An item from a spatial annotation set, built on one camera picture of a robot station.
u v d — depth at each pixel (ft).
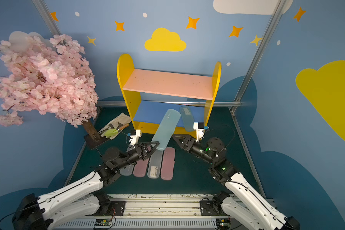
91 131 3.03
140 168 2.90
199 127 2.00
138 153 1.92
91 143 3.30
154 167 2.90
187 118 3.12
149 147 2.10
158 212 2.41
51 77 1.59
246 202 1.49
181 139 2.04
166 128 2.22
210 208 2.45
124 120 3.75
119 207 2.46
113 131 3.44
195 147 1.91
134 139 2.13
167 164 2.97
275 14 2.36
